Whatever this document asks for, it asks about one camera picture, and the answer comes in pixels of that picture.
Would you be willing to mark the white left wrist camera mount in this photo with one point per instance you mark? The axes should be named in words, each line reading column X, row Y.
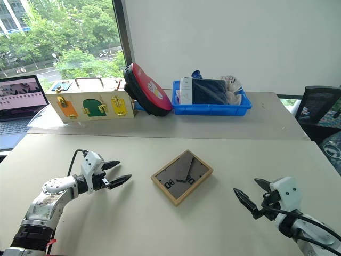
column 92, row 162

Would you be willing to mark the wooden latch lock box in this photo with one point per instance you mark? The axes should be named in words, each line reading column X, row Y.
column 93, row 98

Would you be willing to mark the dark navy flat package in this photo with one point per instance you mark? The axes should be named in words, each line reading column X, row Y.
column 209, row 92

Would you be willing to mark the clear crumpled plastic bag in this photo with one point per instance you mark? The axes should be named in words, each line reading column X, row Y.
column 234, row 90

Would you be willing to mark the red and black round pad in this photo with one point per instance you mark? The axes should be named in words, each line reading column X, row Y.
column 149, row 89

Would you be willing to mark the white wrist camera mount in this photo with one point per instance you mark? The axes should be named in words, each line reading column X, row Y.
column 92, row 162
column 287, row 193

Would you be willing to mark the white slim carton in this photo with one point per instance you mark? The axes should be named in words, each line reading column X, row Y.
column 186, row 90

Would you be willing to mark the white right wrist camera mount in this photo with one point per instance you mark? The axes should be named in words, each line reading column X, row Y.
column 287, row 193

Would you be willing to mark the dark patterned fabric bag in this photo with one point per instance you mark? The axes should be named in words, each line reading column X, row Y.
column 331, row 152

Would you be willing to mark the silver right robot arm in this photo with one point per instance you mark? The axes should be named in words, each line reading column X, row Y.
column 311, row 232

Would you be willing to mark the dark window frame post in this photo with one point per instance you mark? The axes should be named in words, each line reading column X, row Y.
column 123, row 32

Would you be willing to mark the black mesh office chair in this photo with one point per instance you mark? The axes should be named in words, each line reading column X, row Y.
column 318, row 104

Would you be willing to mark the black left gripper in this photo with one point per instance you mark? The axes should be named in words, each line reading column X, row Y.
column 100, row 180

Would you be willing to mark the wooden picture frame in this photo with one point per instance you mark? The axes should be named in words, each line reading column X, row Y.
column 181, row 177

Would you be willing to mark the blue foil wrapper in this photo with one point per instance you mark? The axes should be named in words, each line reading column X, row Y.
column 197, row 74

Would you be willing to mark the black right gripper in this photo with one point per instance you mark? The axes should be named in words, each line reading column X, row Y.
column 270, row 204

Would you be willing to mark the blue plastic bin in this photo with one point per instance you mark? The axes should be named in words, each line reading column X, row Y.
column 213, row 109

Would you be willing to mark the laptop computer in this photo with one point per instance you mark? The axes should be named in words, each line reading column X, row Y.
column 20, row 106

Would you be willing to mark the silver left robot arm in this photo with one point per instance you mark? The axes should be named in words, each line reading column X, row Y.
column 49, row 198

